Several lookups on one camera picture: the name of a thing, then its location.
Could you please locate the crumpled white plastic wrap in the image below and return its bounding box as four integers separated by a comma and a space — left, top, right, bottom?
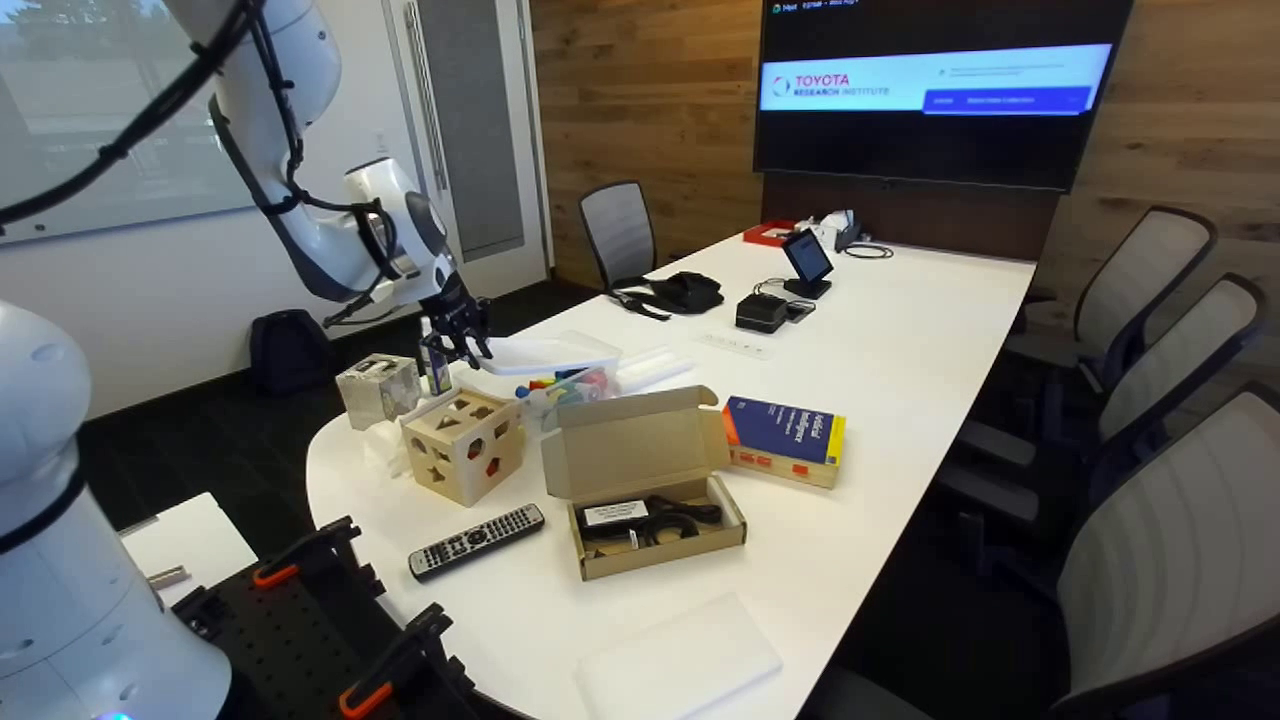
353, 415, 410, 487

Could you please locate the black mounting board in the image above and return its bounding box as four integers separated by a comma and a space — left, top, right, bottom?
170, 532, 526, 720

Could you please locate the white foam sheet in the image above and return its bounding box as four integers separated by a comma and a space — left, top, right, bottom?
571, 589, 788, 720

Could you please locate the hand sanitizer bottle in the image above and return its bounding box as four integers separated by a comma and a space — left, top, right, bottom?
416, 318, 456, 399

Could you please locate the black remote control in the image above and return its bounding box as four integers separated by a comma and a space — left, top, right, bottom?
404, 501, 551, 589

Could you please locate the black clamp orange handle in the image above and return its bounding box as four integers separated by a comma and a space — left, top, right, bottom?
331, 600, 459, 720
247, 514, 365, 598

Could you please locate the wall mounted TV screen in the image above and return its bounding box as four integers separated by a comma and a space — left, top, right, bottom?
751, 0, 1138, 196

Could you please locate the open cardboard box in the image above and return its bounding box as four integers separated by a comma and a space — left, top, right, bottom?
537, 383, 751, 583

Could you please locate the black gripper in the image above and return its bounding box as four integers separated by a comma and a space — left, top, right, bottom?
421, 264, 499, 378

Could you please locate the grey glass door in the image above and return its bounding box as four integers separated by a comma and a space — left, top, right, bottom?
375, 0, 557, 306

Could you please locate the white conference device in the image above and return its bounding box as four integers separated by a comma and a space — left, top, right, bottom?
808, 206, 899, 264

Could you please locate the black floor bag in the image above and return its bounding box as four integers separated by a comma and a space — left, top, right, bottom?
247, 309, 335, 396

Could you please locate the red flat box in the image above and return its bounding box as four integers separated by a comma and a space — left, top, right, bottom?
739, 215, 801, 254

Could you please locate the blue and yellow box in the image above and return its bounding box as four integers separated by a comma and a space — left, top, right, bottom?
720, 394, 853, 493

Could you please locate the white robot stand top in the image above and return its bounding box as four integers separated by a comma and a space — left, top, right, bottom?
114, 487, 259, 613

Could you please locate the large glass window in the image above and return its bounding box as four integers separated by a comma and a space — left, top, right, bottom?
0, 0, 265, 254

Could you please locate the black adapter cable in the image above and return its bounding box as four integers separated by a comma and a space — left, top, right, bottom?
645, 493, 730, 541

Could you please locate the grey mesh office chair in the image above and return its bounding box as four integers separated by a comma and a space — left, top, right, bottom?
1066, 206, 1219, 394
810, 382, 1280, 720
1089, 273, 1268, 462
571, 178, 663, 293

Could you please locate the black tablet stand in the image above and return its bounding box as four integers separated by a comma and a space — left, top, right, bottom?
775, 225, 838, 306

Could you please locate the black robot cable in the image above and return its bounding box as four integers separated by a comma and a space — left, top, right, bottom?
0, 0, 442, 332

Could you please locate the small black box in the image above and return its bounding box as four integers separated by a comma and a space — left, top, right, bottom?
730, 293, 801, 337

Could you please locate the wooden shape sorter cube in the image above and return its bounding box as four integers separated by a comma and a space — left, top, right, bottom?
394, 383, 526, 514

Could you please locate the black strapped pouch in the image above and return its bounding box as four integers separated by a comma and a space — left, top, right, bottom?
612, 268, 726, 326

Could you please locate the black power adapter white label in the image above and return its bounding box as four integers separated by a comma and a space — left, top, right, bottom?
575, 497, 654, 543

